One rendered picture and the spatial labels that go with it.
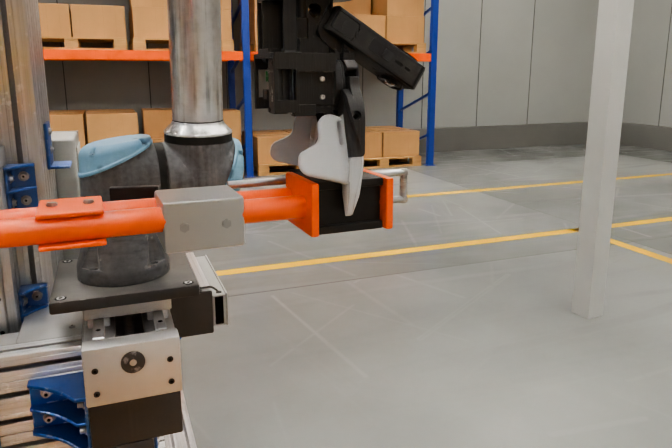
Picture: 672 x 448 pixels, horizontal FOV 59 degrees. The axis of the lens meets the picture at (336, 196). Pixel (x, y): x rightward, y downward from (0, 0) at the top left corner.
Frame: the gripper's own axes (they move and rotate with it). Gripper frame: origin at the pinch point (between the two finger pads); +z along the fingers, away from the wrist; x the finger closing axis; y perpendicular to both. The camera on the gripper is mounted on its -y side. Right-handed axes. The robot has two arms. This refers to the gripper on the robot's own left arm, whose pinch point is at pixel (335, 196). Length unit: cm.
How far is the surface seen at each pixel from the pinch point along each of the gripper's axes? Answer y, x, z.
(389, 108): -432, -832, 47
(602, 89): -227, -187, -3
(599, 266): -233, -183, 94
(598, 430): -151, -100, 125
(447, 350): -133, -180, 125
